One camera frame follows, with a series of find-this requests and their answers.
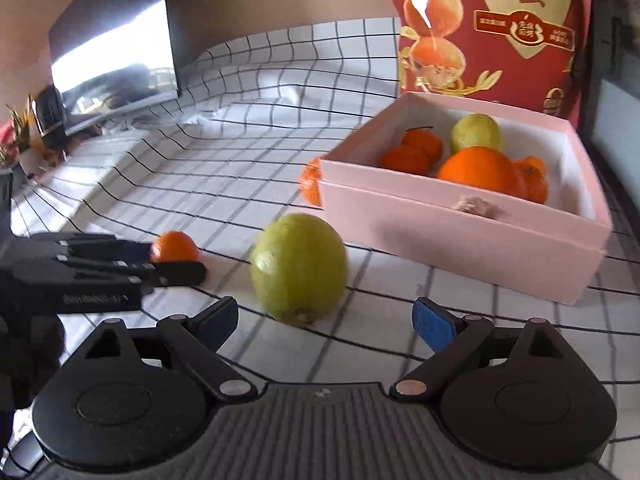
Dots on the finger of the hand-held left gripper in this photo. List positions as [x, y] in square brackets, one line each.
[135, 252]
[180, 274]

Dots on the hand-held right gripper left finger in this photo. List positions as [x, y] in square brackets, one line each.
[220, 322]

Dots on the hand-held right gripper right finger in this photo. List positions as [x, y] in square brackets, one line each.
[435, 325]

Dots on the pink cardboard box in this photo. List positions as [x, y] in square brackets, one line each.
[450, 260]

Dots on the yellow-green lemon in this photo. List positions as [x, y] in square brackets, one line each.
[300, 267]
[475, 132]

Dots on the large orange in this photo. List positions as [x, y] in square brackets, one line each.
[477, 167]

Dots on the mandarin with stem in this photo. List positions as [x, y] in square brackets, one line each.
[424, 142]

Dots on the person's left hand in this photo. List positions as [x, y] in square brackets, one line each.
[25, 355]

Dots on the beige fabric flower ornament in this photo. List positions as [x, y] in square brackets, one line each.
[477, 207]

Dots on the black desktop object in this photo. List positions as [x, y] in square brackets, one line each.
[50, 110]

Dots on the black flat screen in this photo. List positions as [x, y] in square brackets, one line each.
[115, 35]

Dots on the red printed snack bag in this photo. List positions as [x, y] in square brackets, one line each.
[500, 60]

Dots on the dark framed panel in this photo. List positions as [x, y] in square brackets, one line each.
[615, 20]

